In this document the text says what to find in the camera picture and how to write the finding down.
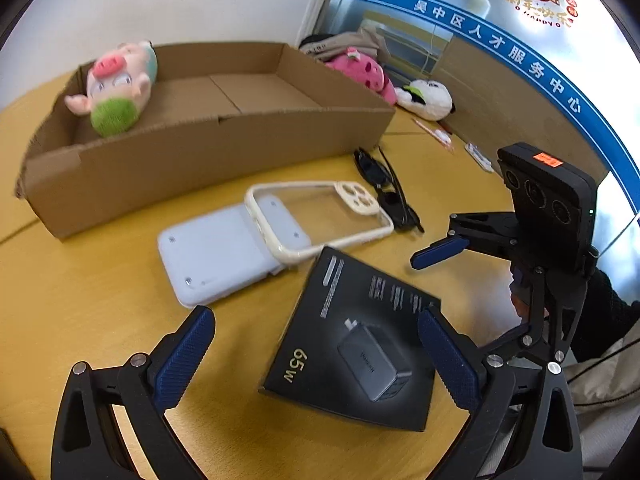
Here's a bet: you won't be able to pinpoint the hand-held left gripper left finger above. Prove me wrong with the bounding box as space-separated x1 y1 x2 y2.
50 305 218 480

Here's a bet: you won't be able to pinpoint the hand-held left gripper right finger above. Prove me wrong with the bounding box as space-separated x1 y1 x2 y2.
417 307 586 480

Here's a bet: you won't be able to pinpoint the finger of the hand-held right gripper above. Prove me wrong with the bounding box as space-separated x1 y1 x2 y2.
410 211 521 271
477 262 590 367

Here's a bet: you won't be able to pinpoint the black charger box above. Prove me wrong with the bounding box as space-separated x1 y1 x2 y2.
258 246 442 433

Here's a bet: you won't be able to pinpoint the brown cardboard box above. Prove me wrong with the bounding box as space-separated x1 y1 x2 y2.
14 42 397 240

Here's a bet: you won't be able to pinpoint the pink pig plush toy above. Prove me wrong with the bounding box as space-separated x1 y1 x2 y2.
64 40 158 138

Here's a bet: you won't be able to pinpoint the person's right forearm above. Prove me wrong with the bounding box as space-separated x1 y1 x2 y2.
570 267 640 363

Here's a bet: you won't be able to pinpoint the clear cream phone case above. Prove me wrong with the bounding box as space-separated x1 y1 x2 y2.
244 180 395 264

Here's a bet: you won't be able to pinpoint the black sunglasses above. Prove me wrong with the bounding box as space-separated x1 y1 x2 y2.
353 146 426 234

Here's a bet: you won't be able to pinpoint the white power bank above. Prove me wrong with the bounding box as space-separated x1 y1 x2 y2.
157 202 288 309

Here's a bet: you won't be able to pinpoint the brown partition board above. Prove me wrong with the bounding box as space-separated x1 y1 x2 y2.
434 37 608 183

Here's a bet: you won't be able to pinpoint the pink pen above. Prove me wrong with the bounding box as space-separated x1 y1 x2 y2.
411 119 453 150

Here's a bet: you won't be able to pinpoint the beige clothing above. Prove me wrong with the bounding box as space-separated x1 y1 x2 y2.
564 345 640 473

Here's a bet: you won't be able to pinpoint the white panda plush toy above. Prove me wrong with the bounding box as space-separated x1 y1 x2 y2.
395 79 457 122

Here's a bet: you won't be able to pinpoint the blue window banner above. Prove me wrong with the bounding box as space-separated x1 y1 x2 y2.
345 0 640 173

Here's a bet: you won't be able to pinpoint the pink spotted plush toy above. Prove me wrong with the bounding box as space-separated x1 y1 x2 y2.
325 47 397 107

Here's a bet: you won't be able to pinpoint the pile of beige clothes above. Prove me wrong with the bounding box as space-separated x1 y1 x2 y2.
299 27 396 63

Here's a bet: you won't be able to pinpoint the thin black cable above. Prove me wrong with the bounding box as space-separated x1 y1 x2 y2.
567 332 640 408

